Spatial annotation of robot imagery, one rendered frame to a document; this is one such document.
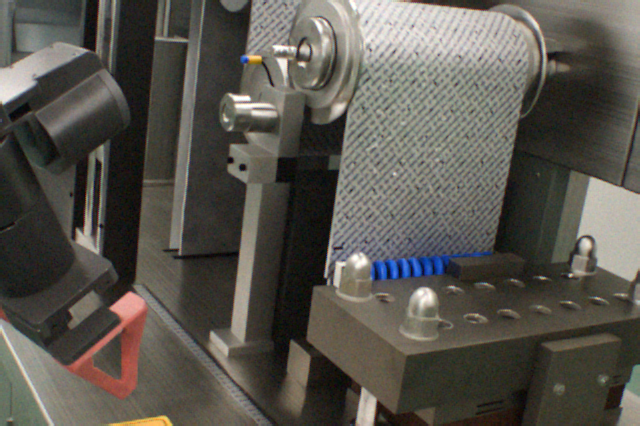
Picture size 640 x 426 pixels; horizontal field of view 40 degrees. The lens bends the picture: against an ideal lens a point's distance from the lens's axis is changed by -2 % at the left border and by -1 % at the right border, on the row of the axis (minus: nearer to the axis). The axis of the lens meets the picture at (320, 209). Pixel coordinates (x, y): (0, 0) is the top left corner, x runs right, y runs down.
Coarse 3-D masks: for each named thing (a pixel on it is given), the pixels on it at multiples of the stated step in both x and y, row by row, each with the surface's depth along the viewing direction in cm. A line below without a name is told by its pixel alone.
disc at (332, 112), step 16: (304, 0) 96; (336, 0) 91; (352, 0) 89; (352, 16) 88; (352, 32) 88; (352, 48) 88; (352, 64) 89; (288, 80) 99; (352, 80) 89; (352, 96) 89; (304, 112) 97; (320, 112) 94; (336, 112) 91
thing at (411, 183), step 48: (384, 144) 94; (432, 144) 97; (480, 144) 101; (384, 192) 96; (432, 192) 99; (480, 192) 103; (336, 240) 94; (384, 240) 98; (432, 240) 101; (480, 240) 105
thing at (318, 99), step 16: (320, 0) 92; (304, 16) 95; (320, 16) 93; (336, 16) 90; (336, 32) 90; (528, 48) 102; (336, 64) 90; (528, 64) 102; (336, 80) 90; (528, 80) 102; (320, 96) 93; (336, 96) 91
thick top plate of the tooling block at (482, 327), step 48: (336, 288) 90; (384, 288) 92; (432, 288) 94; (480, 288) 96; (528, 288) 98; (576, 288) 100; (624, 288) 102; (336, 336) 86; (384, 336) 80; (480, 336) 83; (528, 336) 85; (576, 336) 89; (624, 336) 93; (384, 384) 80; (432, 384) 80; (480, 384) 83; (528, 384) 87
